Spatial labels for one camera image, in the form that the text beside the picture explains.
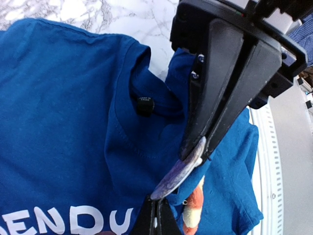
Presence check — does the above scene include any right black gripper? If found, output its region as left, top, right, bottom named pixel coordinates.
left=170, top=0, right=308, bottom=159

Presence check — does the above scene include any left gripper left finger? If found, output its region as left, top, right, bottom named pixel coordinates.
left=132, top=195, right=158, bottom=235

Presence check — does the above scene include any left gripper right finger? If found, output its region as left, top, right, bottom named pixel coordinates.
left=157, top=199, right=181, bottom=235

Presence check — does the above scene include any orange yellow flower brooch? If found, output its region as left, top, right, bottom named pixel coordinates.
left=182, top=176, right=205, bottom=235

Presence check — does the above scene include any blue printed t-shirt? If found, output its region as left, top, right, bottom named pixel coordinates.
left=0, top=18, right=265, bottom=235

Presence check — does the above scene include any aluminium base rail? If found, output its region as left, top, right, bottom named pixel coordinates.
left=249, top=104, right=284, bottom=235

